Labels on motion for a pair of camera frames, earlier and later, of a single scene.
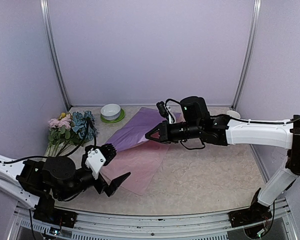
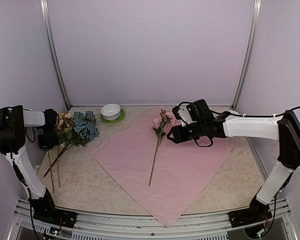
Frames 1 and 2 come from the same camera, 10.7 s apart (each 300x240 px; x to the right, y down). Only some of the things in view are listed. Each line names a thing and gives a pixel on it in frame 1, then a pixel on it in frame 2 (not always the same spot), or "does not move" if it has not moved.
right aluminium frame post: [254, 31] does not move
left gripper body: [102, 186] → [48, 140]
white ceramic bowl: [110, 112] does not move
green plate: [121, 116] does not move
